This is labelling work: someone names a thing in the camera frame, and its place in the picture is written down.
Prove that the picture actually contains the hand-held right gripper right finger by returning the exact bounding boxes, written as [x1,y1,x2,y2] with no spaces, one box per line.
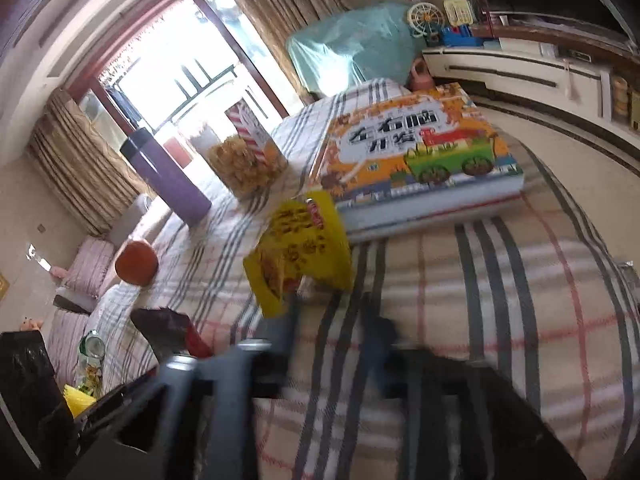
[359,292,588,480]

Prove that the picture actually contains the purple bottle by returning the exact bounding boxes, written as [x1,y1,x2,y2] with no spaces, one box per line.
[119,127,214,224]

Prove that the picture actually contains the white TV cabinet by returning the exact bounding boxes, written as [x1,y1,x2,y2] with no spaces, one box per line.
[421,25,640,177]

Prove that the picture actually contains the yellow-green toy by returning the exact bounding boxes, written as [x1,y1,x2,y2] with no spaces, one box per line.
[442,0,476,29]

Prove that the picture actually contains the pink hanging brush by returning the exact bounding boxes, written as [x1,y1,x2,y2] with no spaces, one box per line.
[562,57,579,101]

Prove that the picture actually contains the beige patterned curtain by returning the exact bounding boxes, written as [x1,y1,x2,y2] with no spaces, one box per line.
[214,0,372,87]
[27,87,147,237]

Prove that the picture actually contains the green-capped plastic bottle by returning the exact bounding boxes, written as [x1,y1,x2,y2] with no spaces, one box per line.
[77,329,106,397]

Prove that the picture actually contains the stacked small jars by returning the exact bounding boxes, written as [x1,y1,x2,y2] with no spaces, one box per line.
[610,74,629,124]

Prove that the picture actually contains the red and black packet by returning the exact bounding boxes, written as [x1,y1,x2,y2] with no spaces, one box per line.
[130,306,214,362]

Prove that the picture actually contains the plaid tablecloth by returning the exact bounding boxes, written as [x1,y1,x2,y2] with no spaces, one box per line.
[92,77,640,480]

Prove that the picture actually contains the colourful children's book box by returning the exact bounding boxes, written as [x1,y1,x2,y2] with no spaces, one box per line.
[307,82,526,244]

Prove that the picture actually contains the toy ferris wheel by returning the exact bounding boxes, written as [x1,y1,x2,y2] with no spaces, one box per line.
[405,2,444,46]

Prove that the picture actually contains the pink toy kettle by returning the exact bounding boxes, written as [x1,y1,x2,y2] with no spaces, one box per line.
[407,57,434,91]

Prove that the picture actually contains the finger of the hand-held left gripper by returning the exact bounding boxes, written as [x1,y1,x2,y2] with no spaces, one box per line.
[75,367,163,428]

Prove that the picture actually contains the small yellow packet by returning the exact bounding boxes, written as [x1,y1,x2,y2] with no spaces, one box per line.
[63,383,97,419]

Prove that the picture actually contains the yellow snack packet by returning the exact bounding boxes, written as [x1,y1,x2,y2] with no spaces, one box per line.
[242,190,354,319]

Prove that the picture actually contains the orange fruit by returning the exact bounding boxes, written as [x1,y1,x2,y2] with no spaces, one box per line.
[114,241,160,287]

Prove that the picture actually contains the blue toy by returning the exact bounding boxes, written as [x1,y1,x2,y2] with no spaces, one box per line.
[439,27,484,49]

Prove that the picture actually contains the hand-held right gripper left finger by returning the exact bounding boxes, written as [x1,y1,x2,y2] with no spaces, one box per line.
[65,292,306,480]

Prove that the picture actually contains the clear snack jar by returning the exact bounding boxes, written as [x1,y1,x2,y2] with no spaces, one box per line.
[187,101,289,200]

